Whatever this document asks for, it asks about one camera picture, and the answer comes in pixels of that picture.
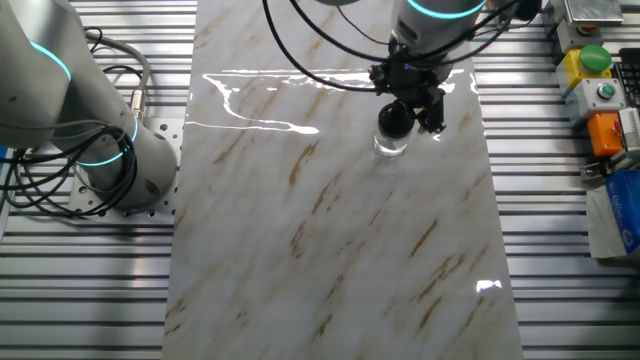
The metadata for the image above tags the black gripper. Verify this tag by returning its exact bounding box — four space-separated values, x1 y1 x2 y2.
369 54 449 135

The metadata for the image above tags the small clear glass jar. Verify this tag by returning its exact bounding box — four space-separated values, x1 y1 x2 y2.
372 130 409 162

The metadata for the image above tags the yellow box with green button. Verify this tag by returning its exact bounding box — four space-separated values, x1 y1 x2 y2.
555 43 614 99

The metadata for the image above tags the grey box with green button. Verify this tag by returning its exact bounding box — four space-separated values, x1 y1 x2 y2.
564 77 628 129

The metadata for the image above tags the grey box with red button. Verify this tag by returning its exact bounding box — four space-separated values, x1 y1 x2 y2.
555 18 605 55

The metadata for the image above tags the white marble pattern board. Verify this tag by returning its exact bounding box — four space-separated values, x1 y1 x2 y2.
160 0 525 360

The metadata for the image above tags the black keyboard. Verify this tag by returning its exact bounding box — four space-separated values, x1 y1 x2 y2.
612 47 640 109

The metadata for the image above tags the blue and white tissue pack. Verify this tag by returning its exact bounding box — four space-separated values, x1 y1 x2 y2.
585 169 640 261

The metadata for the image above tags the thick black gripper cable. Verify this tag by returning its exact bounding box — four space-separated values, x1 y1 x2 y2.
260 0 381 94

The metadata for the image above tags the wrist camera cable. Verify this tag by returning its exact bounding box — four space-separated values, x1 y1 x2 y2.
288 0 524 66

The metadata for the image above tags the thin black cable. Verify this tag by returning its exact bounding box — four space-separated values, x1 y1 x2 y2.
335 5 394 49

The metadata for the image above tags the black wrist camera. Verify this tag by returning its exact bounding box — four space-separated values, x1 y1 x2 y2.
513 0 544 22

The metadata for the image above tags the small metal bracket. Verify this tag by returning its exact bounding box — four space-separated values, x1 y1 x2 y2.
579 158 612 182

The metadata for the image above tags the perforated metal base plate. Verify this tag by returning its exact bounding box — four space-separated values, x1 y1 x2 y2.
68 117 184 220

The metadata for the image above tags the grey hose with metal connector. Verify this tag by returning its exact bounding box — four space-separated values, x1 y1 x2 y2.
82 30 151 124

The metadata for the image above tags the black cable bundle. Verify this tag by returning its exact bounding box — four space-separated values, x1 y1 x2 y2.
0 119 140 220

